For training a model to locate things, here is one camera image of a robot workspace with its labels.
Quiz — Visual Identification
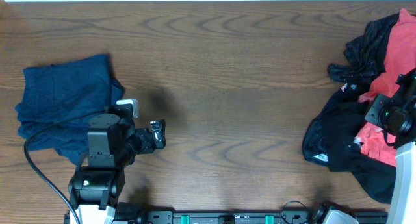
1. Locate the orange printed t-shirt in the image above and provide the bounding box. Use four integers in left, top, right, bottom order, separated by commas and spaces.
354, 8, 415, 167

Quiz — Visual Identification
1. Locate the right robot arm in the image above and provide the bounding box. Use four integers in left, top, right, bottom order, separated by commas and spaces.
365, 69, 415, 224

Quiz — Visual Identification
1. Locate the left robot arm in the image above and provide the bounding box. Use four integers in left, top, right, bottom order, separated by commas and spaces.
64, 114, 166, 224

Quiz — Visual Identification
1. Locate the folded navy blue garment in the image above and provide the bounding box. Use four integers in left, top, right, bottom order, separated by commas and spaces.
16, 54, 125, 164

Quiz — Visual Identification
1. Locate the black garment with white stripe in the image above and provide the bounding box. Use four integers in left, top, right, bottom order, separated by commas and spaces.
302, 83, 396, 204

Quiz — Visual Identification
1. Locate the black patterned garment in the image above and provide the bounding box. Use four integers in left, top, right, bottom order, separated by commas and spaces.
327, 14, 399, 84

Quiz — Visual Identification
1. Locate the black mounting rail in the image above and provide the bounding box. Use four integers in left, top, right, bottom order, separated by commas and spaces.
64, 203, 390, 224

